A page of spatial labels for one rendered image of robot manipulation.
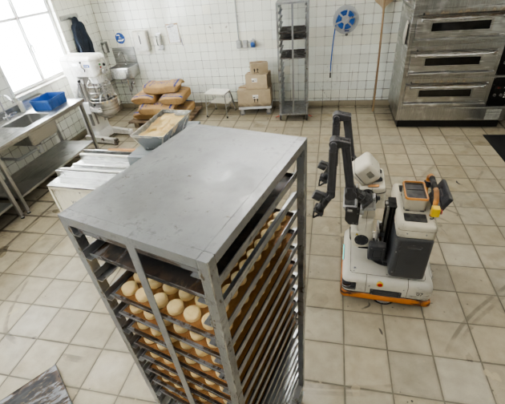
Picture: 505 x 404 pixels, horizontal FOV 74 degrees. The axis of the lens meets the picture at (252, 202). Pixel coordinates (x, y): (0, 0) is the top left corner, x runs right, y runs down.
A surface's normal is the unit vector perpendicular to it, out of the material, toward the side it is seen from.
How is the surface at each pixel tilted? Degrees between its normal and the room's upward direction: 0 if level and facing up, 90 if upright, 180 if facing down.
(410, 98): 91
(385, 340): 0
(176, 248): 0
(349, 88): 90
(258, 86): 93
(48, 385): 0
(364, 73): 90
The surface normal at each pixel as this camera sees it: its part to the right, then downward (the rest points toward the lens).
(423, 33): -0.19, 0.58
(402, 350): -0.08, -0.81
